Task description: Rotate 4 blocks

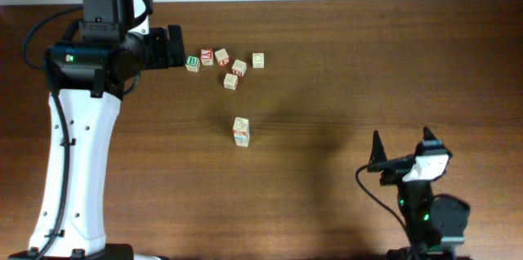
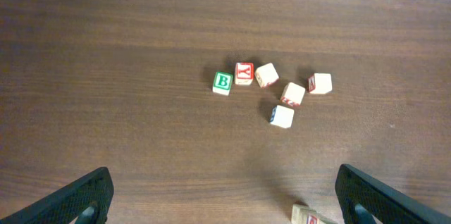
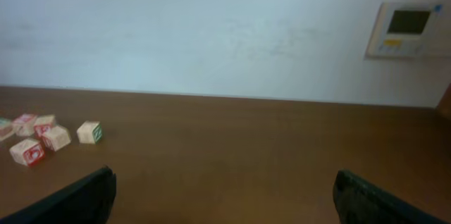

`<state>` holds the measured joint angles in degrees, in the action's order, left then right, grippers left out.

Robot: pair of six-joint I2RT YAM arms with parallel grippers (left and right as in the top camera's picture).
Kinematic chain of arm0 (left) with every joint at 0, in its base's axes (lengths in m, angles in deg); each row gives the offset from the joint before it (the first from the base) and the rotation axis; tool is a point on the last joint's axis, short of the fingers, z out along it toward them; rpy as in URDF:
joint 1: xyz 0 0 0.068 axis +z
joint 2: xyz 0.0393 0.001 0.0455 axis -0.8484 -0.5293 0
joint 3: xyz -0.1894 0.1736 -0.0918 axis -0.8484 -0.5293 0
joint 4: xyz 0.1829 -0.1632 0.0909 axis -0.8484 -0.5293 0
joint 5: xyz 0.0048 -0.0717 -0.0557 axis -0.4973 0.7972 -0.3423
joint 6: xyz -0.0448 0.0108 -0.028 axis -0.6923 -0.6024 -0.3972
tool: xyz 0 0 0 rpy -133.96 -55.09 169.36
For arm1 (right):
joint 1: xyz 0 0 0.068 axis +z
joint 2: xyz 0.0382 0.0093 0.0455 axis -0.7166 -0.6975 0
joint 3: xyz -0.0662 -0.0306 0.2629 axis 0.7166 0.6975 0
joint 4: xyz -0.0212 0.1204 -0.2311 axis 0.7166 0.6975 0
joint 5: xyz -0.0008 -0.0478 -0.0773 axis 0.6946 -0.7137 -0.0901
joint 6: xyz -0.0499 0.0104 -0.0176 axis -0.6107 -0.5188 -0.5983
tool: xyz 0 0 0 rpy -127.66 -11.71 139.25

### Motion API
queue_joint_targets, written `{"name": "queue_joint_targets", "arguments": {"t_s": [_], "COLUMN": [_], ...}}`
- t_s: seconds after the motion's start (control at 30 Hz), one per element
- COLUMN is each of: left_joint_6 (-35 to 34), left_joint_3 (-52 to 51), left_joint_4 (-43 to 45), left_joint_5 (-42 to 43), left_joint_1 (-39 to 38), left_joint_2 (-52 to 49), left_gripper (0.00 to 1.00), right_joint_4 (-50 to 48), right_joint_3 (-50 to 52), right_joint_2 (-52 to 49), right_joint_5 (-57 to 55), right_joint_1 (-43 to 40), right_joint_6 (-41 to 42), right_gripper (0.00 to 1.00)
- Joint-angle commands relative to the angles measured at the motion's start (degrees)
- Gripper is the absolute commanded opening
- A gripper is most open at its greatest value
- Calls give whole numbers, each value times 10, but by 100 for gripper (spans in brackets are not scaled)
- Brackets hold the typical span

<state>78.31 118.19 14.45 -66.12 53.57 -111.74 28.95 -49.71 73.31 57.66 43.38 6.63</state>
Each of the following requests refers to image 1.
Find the wooden block number 5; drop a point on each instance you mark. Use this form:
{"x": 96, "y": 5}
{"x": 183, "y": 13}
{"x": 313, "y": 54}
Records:
{"x": 222, "y": 57}

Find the wooden block letter M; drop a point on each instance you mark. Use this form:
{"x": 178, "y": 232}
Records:
{"x": 231, "y": 81}

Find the wooden block red I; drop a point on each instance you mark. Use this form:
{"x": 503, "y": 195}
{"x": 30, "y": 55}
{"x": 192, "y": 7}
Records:
{"x": 241, "y": 132}

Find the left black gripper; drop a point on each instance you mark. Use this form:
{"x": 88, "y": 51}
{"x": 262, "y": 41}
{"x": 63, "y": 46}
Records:
{"x": 162, "y": 55}

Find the red Y wooden block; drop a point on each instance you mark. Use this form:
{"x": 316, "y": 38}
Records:
{"x": 206, "y": 57}

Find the wooden block apple A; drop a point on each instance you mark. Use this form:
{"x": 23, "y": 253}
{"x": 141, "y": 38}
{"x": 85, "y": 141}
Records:
{"x": 258, "y": 61}

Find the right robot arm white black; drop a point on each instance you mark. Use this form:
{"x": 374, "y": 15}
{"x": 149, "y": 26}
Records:
{"x": 434, "y": 224}

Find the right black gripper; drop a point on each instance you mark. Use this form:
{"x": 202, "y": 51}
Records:
{"x": 393, "y": 167}

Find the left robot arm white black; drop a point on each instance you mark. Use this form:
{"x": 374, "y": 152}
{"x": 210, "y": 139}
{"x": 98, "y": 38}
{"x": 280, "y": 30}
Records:
{"x": 98, "y": 61}

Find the wooden block number 8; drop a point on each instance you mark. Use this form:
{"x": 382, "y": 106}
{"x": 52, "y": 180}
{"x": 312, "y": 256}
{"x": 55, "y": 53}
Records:
{"x": 239, "y": 68}

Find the green B wooden block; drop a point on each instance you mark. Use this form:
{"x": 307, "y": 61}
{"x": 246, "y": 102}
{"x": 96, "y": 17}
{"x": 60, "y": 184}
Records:
{"x": 192, "y": 63}

